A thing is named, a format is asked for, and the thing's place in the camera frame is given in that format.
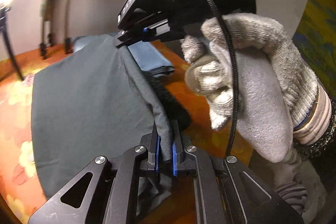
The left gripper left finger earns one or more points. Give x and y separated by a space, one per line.
153 150

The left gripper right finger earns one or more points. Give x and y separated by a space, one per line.
180 142

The dark green pants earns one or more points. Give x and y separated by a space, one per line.
92 115

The right hand grey glove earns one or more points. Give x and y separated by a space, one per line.
280 97

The folded blue jeans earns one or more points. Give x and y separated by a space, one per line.
147 57

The striped trouser leg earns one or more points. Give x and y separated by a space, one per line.
297 182

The orange floral bedsheet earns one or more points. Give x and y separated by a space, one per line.
21 192

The small black tripod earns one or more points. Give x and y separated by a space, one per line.
4 10

